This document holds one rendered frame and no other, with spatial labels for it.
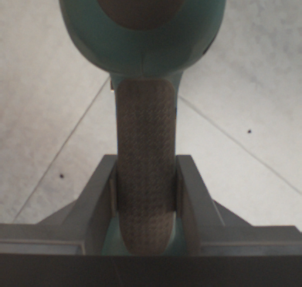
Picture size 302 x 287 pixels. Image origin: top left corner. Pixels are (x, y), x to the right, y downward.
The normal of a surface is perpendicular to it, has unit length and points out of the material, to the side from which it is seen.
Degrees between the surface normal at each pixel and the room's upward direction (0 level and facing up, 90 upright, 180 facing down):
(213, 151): 90
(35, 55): 90
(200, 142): 90
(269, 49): 90
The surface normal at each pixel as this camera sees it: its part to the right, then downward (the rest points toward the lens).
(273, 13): -0.01, 0.28
